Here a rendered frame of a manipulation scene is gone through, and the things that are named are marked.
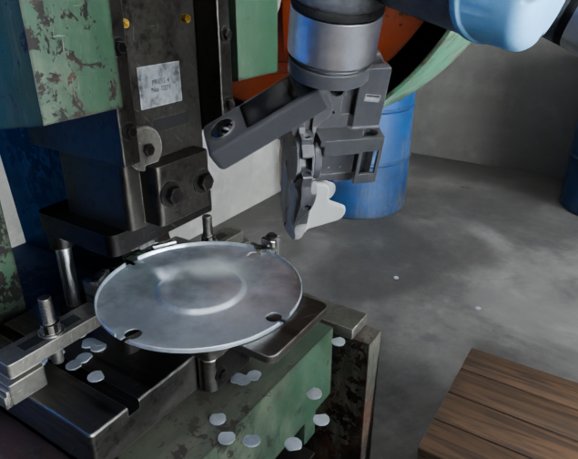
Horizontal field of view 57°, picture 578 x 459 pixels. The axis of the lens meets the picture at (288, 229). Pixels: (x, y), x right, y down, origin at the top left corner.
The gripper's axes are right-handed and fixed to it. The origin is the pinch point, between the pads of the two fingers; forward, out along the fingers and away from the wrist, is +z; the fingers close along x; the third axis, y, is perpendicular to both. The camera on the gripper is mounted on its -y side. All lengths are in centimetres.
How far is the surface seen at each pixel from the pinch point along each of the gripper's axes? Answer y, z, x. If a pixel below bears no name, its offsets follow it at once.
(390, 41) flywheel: 23.4, -6.0, 32.6
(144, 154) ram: -14.8, -0.6, 15.2
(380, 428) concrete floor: 41, 107, 22
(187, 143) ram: -9.1, 2.5, 21.4
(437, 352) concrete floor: 74, 116, 48
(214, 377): -8.7, 27.3, -0.2
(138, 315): -17.8, 17.9, 5.1
